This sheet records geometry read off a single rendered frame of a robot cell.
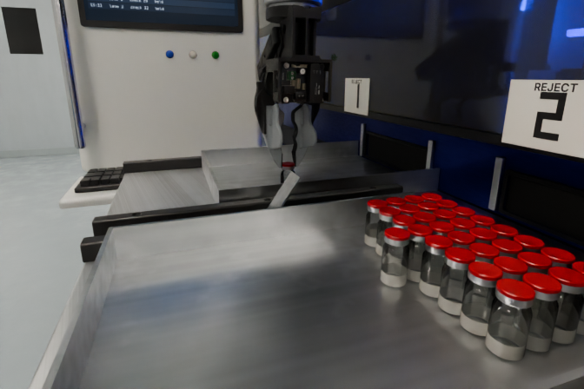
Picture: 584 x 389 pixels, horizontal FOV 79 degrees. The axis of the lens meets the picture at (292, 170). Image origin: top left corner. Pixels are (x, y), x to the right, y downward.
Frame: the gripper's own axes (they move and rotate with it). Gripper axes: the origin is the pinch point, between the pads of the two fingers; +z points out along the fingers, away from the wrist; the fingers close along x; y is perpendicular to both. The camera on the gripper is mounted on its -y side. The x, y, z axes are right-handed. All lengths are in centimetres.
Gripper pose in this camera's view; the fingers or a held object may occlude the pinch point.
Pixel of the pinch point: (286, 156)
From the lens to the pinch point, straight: 52.7
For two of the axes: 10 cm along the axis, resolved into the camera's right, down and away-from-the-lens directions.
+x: 9.5, -0.7, 3.2
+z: -0.2, 9.7, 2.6
